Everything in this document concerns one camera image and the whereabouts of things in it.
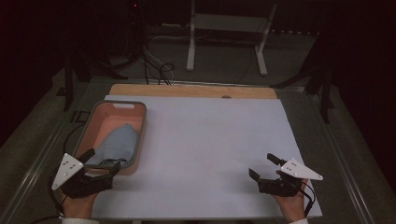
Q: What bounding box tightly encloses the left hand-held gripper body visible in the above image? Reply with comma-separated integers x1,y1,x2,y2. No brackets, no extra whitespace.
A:
50,152,113,199

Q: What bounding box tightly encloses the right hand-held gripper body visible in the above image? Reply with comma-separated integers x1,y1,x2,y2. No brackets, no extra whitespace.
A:
257,158,324,198

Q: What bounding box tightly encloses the grey-blue knitted garment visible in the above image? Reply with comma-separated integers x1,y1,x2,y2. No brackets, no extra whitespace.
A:
92,123,139,167

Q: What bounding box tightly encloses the pink basket with grey rim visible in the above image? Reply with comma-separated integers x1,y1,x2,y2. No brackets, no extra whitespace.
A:
73,100,148,175

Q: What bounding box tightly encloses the person's right hand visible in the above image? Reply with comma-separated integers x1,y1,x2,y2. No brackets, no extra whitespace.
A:
274,178,310,222

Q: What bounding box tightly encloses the person's left hand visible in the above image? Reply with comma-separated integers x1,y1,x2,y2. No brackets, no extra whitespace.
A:
60,189,101,219

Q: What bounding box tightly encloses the black tripod stand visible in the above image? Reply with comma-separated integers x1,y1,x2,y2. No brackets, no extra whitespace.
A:
270,31,336,124
55,46,129,112

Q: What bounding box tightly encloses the white metal stand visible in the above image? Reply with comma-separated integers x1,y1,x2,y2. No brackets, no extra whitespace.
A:
186,0,278,77

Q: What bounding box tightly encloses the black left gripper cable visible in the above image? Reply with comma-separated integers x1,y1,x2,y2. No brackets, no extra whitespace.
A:
48,123,86,218

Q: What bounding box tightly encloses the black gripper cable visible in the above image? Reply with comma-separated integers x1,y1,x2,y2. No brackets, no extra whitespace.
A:
299,181,317,217
48,123,86,218

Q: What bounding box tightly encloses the aluminium frame rail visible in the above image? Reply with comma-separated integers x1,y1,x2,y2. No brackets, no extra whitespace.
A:
0,78,94,224
306,91,379,224

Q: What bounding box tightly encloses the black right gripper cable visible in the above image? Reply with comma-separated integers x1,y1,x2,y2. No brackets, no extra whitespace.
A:
299,181,317,217

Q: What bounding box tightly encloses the bundle of floor cables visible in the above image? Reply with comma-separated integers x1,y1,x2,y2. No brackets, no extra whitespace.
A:
141,35,176,86

